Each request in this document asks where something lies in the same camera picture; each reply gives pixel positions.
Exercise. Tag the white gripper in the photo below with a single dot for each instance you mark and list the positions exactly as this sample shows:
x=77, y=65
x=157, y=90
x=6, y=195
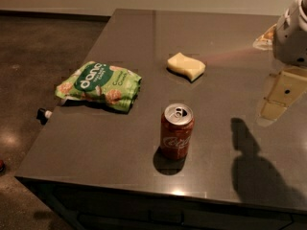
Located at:
x=292, y=37

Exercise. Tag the yellow sponge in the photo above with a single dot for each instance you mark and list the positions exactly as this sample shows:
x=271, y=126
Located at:
x=186, y=66

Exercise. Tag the red coke can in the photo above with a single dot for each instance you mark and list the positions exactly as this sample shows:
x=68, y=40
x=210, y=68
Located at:
x=177, y=124

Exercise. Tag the snack jar on table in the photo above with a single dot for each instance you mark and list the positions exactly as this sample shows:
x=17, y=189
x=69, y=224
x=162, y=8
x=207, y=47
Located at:
x=265, y=40

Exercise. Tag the green snack bag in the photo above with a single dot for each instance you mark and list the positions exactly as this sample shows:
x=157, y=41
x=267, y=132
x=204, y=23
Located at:
x=114, y=86

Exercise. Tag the dark cabinet drawer front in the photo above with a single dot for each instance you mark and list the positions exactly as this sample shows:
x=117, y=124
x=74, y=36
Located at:
x=90, y=208

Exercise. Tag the small black white floor object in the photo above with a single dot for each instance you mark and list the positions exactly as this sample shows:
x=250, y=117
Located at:
x=43, y=115

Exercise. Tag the red object at floor edge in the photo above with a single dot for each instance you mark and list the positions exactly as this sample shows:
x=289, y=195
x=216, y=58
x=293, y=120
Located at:
x=2, y=165

